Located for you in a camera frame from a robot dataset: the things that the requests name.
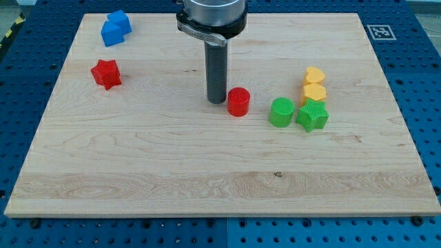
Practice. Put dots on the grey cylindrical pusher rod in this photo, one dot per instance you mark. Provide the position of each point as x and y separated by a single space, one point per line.
216 72

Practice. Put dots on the red star block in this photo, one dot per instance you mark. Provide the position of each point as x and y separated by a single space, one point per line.
106 73

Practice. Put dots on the green star block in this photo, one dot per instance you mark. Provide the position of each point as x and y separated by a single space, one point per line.
312 115

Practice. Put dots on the red cylinder block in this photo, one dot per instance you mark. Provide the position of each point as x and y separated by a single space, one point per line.
238 101

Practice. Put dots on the green cylinder block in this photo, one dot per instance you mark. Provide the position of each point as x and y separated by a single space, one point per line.
282 110

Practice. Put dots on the yellow heart block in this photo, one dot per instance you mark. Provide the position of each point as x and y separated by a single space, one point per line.
313 75

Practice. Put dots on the yellow hexagon block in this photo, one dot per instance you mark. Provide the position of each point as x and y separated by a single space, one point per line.
313 91

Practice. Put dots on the blue cube block rear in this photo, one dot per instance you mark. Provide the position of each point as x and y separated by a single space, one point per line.
120 19

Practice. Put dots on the blue cube block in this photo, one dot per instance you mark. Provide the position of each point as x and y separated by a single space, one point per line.
111 34
120 19

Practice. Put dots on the blue cube block front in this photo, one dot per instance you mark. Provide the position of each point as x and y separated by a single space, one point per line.
111 34

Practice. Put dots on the wooden board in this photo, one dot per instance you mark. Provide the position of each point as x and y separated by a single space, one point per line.
155 147

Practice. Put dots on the fiducial marker tag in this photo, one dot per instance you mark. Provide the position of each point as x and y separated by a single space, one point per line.
381 32

